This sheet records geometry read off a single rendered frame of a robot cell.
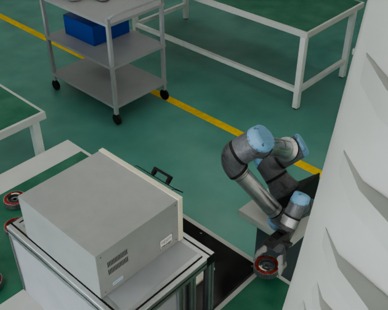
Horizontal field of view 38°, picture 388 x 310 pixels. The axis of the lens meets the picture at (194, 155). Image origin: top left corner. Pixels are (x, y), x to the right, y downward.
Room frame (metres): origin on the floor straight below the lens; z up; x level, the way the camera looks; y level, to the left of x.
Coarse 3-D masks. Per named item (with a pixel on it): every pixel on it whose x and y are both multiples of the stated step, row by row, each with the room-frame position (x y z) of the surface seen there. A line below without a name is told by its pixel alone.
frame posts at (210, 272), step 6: (204, 270) 1.43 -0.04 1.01; (210, 270) 1.42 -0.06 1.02; (204, 276) 1.43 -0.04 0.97; (210, 276) 1.42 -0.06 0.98; (192, 282) 1.35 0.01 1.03; (204, 282) 1.43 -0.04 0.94; (210, 282) 1.42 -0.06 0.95; (186, 288) 1.35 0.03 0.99; (192, 288) 1.35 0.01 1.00; (204, 288) 1.43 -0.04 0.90; (210, 288) 1.42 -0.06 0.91; (186, 294) 1.35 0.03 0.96; (192, 294) 1.35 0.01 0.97; (204, 294) 1.43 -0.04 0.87; (210, 294) 1.42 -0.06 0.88; (186, 300) 1.35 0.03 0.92; (192, 300) 1.35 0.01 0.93; (204, 300) 1.43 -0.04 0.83; (210, 300) 1.43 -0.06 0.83; (186, 306) 1.36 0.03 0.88; (192, 306) 1.35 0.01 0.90; (204, 306) 1.43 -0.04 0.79; (210, 306) 1.43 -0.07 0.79
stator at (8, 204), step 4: (12, 192) 2.14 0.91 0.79; (16, 192) 2.14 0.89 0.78; (20, 192) 2.14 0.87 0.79; (4, 196) 2.11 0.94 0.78; (8, 196) 2.11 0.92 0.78; (12, 196) 2.12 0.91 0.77; (16, 196) 2.13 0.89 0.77; (4, 200) 2.08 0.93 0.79; (8, 200) 2.08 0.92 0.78; (12, 200) 2.09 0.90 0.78; (16, 200) 2.09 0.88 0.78; (4, 204) 2.06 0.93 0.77; (8, 204) 2.05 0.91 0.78; (12, 204) 2.05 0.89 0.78; (16, 204) 2.05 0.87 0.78; (8, 208) 2.05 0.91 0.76; (12, 208) 2.04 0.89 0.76; (16, 208) 2.04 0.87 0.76
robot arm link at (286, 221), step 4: (284, 216) 1.72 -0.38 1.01; (280, 220) 1.72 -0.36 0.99; (284, 220) 1.70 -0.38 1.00; (288, 220) 1.69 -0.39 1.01; (292, 220) 1.69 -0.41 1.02; (284, 224) 1.69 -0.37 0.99; (288, 224) 1.68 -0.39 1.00; (292, 224) 1.68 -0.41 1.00; (296, 224) 1.69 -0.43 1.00; (292, 228) 1.67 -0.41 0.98; (296, 228) 1.69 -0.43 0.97
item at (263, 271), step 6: (258, 258) 1.64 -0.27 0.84; (264, 258) 1.64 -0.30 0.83; (270, 258) 1.64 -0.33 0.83; (276, 258) 1.65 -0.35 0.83; (258, 264) 1.61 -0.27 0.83; (264, 264) 1.62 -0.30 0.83; (270, 264) 1.63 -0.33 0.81; (276, 264) 1.61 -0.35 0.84; (258, 270) 1.58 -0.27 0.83; (264, 270) 1.58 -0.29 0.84; (270, 270) 1.58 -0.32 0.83; (276, 270) 1.58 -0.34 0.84; (258, 276) 1.57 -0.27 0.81; (264, 276) 1.56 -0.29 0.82; (270, 276) 1.56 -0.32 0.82; (276, 276) 1.57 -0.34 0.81
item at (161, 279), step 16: (16, 224) 1.56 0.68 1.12; (16, 240) 1.51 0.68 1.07; (32, 240) 1.47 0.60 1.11; (192, 240) 1.47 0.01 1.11; (48, 256) 1.39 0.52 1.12; (160, 256) 1.39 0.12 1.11; (176, 256) 1.39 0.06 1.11; (192, 256) 1.39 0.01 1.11; (208, 256) 1.39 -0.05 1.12; (64, 272) 1.32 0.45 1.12; (144, 272) 1.32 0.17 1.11; (160, 272) 1.32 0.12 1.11; (176, 272) 1.32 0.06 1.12; (192, 272) 1.32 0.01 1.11; (80, 288) 1.25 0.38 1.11; (128, 288) 1.25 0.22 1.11; (144, 288) 1.25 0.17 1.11; (160, 288) 1.25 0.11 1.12; (176, 288) 1.27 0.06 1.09; (96, 304) 1.18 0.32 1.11; (112, 304) 1.18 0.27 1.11; (128, 304) 1.18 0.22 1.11; (144, 304) 1.18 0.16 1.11; (160, 304) 1.21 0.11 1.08
